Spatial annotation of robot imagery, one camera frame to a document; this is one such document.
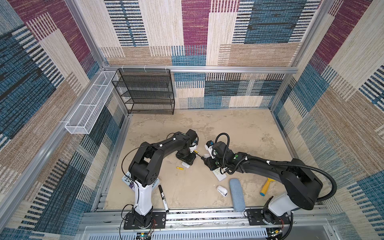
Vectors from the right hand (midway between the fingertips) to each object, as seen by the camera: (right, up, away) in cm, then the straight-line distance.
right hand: (208, 163), depth 87 cm
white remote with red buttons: (-13, 0, -1) cm, 13 cm away
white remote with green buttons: (+7, -7, 0) cm, 10 cm away
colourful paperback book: (-30, +4, -36) cm, 47 cm away
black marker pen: (-23, -19, -9) cm, 31 cm away
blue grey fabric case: (+14, -14, -9) cm, 22 cm away
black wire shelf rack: (-44, +47, +25) cm, 68 cm away
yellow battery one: (-16, -3, +3) cm, 17 cm away
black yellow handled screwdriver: (-3, +3, +3) cm, 5 cm away
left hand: (-11, +1, +6) cm, 13 cm away
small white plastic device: (+7, -12, -7) cm, 16 cm away
